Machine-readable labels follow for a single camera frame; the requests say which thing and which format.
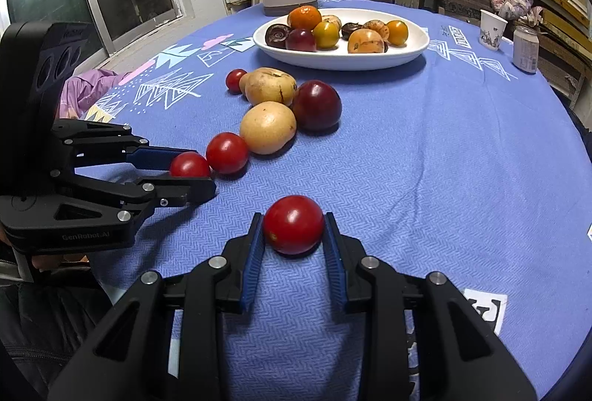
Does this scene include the white printed marker patch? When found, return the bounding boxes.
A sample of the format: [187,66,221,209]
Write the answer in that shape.
[462,289,508,334]

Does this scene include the white oval plate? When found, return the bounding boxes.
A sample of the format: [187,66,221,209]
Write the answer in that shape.
[252,8,430,71]

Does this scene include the person's dark clothing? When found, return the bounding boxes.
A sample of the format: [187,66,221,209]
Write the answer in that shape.
[0,281,116,401]

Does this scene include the pink cloth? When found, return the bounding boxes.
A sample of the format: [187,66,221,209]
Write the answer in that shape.
[58,68,139,124]

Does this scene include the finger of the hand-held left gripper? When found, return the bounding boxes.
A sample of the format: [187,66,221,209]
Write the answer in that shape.
[52,119,197,173]
[53,170,217,222]

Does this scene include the large yellow-orange fruit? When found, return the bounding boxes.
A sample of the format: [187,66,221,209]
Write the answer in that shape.
[347,28,386,55]

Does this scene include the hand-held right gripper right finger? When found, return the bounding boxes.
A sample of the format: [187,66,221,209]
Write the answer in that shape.
[322,210,539,401]

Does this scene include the orange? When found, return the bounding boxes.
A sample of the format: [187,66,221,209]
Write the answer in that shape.
[287,6,323,31]

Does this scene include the small glass jar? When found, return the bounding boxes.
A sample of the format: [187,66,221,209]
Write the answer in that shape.
[512,26,540,74]

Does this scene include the speckled orange fruit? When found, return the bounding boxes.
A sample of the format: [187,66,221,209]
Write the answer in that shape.
[362,19,390,36]

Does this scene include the white paper cup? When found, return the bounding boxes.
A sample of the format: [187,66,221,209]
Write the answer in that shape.
[478,9,508,51]

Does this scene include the yellow tomato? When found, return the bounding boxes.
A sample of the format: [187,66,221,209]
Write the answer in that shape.
[313,21,341,50]

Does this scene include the small cherry tomato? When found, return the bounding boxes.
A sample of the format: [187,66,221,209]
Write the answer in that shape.
[226,68,248,94]

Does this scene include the person's left hand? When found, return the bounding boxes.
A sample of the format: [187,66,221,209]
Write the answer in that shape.
[30,254,91,274]

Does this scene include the pink floral plastic bag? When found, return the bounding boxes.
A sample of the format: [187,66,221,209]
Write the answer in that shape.
[489,0,546,28]

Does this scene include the dark red plum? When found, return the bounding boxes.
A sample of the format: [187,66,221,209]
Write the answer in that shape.
[292,80,343,132]
[285,28,318,53]

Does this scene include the small orange fruit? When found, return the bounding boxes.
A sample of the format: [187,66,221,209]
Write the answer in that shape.
[385,19,410,47]

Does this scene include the pale yellow round fruit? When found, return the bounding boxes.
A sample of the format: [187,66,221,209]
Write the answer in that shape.
[239,101,297,155]
[244,67,297,107]

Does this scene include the red tomato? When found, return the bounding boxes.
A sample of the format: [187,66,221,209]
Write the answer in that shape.
[206,132,250,175]
[263,195,325,256]
[169,151,212,180]

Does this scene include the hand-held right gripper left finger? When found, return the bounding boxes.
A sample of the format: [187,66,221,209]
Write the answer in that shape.
[46,211,266,401]

